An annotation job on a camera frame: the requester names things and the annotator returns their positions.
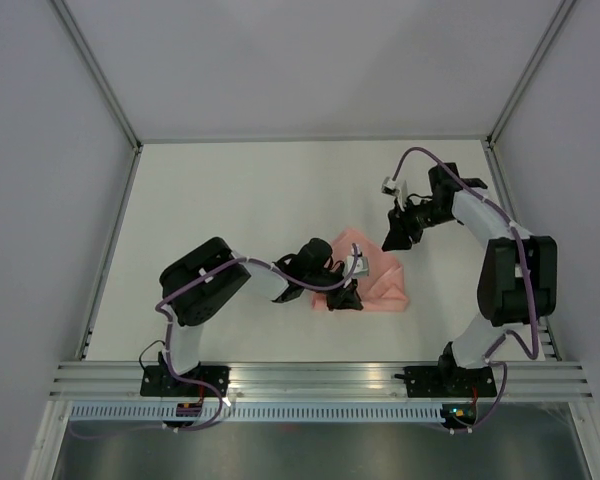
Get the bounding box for white slotted cable duct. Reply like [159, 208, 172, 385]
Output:
[70, 401, 443, 423]

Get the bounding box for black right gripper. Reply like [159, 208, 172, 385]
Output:
[381, 196, 454, 253]

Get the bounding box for aluminium frame post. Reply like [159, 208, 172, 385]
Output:
[48, 0, 142, 153]
[484, 0, 580, 149]

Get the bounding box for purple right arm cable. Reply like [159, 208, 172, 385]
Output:
[382, 146, 541, 434]

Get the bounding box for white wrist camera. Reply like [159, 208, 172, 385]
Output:
[344, 243, 370, 279]
[381, 176, 409, 210]

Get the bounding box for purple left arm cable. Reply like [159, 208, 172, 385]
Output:
[69, 242, 361, 441]

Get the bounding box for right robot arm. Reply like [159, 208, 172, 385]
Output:
[381, 163, 558, 395]

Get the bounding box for pink cloth napkin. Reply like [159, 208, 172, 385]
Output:
[312, 228, 409, 312]

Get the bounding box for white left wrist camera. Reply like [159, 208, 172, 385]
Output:
[344, 243, 370, 279]

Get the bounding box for left side aluminium rail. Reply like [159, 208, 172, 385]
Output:
[73, 144, 144, 361]

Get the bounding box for aluminium front rail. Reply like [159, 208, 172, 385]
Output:
[47, 361, 593, 403]

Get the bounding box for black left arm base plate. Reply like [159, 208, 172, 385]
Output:
[140, 364, 230, 398]

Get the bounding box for right aluminium frame post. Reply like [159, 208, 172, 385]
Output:
[484, 0, 580, 149]

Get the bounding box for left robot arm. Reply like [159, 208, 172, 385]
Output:
[155, 237, 369, 396]

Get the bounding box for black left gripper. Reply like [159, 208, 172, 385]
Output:
[304, 268, 361, 313]

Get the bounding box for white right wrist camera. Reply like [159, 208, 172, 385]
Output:
[381, 176, 409, 210]

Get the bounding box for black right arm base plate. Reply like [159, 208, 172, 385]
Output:
[393, 365, 498, 399]

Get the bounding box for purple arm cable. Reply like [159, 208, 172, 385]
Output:
[382, 146, 541, 434]
[69, 242, 361, 441]

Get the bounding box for left aluminium frame post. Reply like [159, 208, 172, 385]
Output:
[48, 0, 142, 153]

